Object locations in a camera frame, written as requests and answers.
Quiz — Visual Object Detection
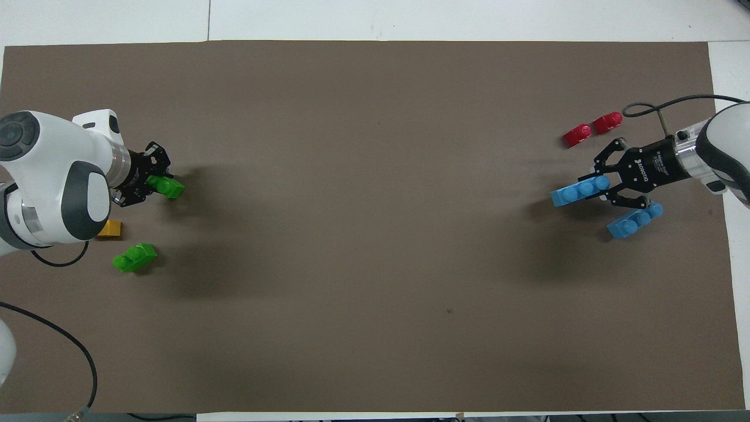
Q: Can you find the green two-stud toy block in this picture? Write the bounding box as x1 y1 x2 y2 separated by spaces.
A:
112 243 159 274
146 175 186 200

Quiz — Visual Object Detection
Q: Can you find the black floor cable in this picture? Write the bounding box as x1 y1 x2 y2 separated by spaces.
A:
126 412 197 422

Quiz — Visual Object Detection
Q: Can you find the blue three-stud toy block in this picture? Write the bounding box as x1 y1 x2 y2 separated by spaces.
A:
550 176 611 208
606 202 664 239

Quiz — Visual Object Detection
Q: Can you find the brown paper table mat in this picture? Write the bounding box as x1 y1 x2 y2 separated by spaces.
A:
0 40 746 414

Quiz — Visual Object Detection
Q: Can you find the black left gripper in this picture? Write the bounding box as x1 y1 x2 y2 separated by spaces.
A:
114 141 173 207

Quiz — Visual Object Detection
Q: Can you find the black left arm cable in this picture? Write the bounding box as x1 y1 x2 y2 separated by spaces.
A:
0 240 98 418

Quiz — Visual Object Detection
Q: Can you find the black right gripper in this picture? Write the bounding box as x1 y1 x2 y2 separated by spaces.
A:
578 138 683 210

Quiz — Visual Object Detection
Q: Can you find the red one-stud toy block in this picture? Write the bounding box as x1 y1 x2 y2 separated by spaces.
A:
562 124 592 148
593 111 623 135

